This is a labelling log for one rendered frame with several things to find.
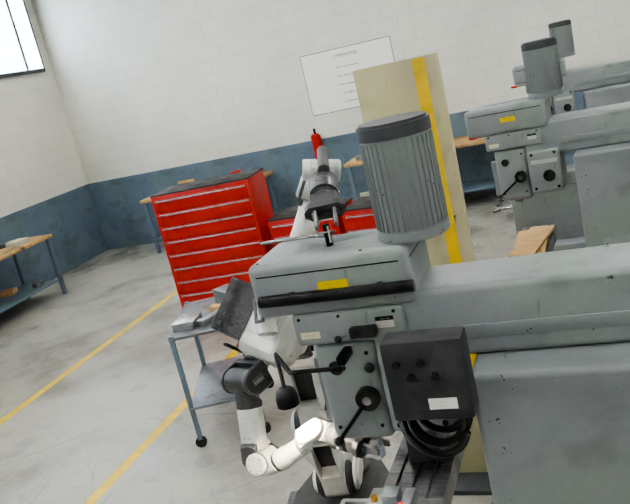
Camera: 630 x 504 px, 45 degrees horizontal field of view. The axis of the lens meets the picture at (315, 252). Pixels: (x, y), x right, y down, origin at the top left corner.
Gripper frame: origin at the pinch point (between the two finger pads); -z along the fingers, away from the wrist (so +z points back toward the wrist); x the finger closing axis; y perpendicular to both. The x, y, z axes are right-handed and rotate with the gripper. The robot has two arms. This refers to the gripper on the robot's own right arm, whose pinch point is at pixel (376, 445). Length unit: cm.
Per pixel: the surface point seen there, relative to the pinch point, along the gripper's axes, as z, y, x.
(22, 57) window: 1026, -207, 435
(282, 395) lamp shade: 18.9, -22.1, -16.1
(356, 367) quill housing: -6.8, -31.3, -7.8
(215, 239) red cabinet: 453, 36, 290
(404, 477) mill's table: 18.0, 32.9, 28.0
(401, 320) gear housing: -22, -45, -3
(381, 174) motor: -23, -85, 1
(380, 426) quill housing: -9.8, -12.2, -6.4
